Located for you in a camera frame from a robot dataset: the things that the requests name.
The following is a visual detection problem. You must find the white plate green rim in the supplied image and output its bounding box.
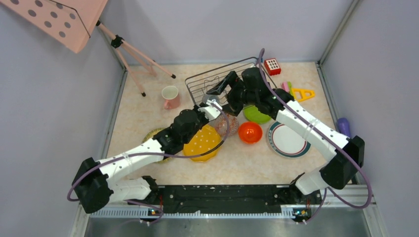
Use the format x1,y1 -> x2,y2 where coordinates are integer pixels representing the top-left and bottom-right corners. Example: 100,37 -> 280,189
267,121 -> 311,159

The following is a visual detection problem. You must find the yellow polka dot plate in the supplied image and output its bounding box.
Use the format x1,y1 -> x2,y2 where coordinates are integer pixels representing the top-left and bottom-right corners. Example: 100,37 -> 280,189
183,125 -> 222,156

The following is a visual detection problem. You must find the round bamboo tray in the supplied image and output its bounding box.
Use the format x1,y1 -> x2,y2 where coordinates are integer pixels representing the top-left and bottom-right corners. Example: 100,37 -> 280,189
142,127 -> 172,163

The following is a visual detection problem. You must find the yellow triangle toy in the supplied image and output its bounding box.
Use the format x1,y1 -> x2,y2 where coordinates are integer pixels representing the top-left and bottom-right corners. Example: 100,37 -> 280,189
291,88 -> 316,102

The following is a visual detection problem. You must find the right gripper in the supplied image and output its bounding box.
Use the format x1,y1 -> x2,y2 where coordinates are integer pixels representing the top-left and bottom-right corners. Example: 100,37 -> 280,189
207,71 -> 258,117

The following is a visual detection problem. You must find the pink perforated stand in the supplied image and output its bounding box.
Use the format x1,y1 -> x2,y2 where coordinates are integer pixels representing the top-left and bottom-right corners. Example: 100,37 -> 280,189
0,0 -> 176,79

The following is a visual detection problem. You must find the purple cable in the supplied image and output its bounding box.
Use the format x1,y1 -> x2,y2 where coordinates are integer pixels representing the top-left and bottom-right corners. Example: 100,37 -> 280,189
257,48 -> 374,225
67,101 -> 230,226

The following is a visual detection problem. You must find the orange bowl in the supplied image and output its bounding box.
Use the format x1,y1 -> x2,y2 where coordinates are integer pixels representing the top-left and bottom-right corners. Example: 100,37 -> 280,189
238,121 -> 263,144

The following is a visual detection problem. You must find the black wire dish rack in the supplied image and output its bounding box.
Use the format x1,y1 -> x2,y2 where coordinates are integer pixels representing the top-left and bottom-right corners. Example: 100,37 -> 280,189
184,57 -> 279,109

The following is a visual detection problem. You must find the grey mug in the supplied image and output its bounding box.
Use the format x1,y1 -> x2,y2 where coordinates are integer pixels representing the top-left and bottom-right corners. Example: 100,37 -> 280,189
202,94 -> 219,104

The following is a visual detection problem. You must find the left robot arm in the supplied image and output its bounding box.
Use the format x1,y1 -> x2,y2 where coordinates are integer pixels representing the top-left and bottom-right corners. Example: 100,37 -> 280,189
67,101 -> 224,214

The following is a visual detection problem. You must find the pink toy block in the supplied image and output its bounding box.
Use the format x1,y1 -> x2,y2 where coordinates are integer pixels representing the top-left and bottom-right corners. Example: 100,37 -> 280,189
281,81 -> 292,93

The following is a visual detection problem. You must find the purple handle tool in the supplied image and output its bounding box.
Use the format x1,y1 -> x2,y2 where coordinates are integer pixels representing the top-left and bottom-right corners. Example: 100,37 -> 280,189
337,118 -> 351,137

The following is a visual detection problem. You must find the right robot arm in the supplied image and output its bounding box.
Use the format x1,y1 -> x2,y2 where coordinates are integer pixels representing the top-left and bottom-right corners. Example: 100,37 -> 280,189
206,67 -> 365,203

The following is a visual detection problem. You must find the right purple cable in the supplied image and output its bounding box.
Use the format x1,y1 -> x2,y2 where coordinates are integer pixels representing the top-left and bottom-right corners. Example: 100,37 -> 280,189
257,48 -> 374,225

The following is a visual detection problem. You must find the red toy block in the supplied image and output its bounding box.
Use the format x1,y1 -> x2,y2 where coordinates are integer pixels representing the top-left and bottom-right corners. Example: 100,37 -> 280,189
264,58 -> 282,76

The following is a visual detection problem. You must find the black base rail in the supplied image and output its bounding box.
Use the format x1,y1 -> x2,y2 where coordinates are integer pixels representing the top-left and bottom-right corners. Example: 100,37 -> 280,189
145,185 -> 321,214

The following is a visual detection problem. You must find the pink mug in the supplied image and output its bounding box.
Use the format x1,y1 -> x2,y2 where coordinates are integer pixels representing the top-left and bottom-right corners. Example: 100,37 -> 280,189
161,85 -> 180,110

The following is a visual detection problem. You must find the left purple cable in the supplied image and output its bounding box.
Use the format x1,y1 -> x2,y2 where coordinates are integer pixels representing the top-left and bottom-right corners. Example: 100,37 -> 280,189
67,101 -> 230,226

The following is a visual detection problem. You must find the blue red patterned bowl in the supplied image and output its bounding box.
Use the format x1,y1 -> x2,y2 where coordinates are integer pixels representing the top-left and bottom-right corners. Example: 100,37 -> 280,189
213,115 -> 240,137

